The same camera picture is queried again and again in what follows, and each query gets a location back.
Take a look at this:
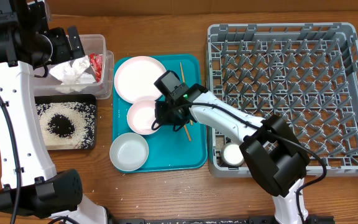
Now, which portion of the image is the pink bowl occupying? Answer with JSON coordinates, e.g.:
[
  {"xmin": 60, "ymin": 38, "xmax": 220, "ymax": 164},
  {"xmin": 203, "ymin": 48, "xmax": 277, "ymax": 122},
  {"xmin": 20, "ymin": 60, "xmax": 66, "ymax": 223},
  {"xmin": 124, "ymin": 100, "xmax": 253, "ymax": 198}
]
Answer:
[{"xmin": 127, "ymin": 100, "xmax": 156, "ymax": 135}]

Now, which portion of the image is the red wrapper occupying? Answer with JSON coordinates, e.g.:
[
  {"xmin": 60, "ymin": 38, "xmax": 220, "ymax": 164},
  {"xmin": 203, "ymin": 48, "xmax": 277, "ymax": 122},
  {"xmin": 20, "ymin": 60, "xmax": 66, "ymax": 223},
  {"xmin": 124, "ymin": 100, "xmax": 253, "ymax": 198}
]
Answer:
[{"xmin": 89, "ymin": 53, "xmax": 103, "ymax": 82}]

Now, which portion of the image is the grey-white bowl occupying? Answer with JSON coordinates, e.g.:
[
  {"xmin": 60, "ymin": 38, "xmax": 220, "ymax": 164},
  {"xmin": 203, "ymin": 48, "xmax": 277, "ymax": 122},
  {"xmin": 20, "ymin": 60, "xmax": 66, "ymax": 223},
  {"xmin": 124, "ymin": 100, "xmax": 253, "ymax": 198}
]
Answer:
[{"xmin": 109, "ymin": 133, "xmax": 149, "ymax": 172}]

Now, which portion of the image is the white cup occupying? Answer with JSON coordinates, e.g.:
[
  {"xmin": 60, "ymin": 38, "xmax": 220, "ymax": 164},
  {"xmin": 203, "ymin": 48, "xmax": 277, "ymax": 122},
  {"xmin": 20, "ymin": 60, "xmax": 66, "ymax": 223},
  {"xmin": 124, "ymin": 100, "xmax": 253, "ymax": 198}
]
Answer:
[{"xmin": 220, "ymin": 142, "xmax": 244, "ymax": 167}]

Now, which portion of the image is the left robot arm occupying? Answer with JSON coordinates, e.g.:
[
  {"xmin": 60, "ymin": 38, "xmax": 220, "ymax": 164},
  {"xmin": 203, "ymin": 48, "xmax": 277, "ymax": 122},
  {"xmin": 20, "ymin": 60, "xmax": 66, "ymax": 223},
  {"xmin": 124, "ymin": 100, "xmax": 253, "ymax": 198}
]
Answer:
[{"xmin": 0, "ymin": 0, "xmax": 114, "ymax": 223}]

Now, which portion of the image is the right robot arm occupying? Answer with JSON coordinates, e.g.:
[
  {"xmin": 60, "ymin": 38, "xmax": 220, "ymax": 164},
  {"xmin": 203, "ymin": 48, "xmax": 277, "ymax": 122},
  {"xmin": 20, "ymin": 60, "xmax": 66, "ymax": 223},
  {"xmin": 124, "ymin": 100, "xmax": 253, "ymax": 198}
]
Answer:
[{"xmin": 152, "ymin": 83, "xmax": 310, "ymax": 223}]

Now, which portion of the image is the grey dishwasher rack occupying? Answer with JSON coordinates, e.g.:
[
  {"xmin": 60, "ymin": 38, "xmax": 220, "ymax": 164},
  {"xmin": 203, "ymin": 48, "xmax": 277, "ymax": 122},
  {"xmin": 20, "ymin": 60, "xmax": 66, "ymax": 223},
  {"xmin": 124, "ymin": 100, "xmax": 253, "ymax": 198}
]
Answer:
[{"xmin": 206, "ymin": 22, "xmax": 358, "ymax": 177}]

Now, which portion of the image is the left wooden chopstick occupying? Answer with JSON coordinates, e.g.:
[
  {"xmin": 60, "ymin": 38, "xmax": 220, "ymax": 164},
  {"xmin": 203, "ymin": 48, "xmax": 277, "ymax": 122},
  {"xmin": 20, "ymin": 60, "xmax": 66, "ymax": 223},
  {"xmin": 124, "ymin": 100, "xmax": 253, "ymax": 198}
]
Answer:
[{"xmin": 183, "ymin": 125, "xmax": 192, "ymax": 142}]

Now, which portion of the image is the clear plastic bin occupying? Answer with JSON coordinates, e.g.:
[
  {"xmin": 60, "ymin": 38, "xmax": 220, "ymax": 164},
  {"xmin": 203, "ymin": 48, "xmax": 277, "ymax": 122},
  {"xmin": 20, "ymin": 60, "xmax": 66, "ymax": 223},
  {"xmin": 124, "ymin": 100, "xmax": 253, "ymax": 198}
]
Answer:
[{"xmin": 34, "ymin": 34, "xmax": 114, "ymax": 100}]

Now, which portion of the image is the large white plate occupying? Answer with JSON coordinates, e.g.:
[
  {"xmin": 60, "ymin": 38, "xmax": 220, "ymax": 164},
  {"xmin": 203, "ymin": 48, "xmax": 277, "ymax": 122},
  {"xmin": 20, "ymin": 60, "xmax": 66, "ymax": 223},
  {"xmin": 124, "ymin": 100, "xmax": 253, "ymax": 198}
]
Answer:
[{"xmin": 114, "ymin": 56, "xmax": 167, "ymax": 103}]

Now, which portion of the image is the black tray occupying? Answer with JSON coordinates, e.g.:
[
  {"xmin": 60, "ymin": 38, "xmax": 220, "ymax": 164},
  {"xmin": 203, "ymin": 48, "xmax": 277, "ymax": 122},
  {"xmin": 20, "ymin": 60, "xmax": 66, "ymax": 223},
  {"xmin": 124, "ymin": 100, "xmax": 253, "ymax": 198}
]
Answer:
[{"xmin": 34, "ymin": 93, "xmax": 98, "ymax": 151}]

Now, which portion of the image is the pile of rice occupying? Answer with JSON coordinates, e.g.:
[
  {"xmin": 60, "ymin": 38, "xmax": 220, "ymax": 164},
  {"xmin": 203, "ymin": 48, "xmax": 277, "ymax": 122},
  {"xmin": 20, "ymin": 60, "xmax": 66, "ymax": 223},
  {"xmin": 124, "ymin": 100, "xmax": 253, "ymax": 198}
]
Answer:
[{"xmin": 35, "ymin": 101, "xmax": 96, "ymax": 149}]

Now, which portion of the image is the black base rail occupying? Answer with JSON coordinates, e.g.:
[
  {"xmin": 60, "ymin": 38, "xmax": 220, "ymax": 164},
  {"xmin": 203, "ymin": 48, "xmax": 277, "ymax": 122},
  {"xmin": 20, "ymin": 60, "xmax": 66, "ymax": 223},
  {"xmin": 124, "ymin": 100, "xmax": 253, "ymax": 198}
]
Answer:
[{"xmin": 113, "ymin": 215, "xmax": 335, "ymax": 224}]

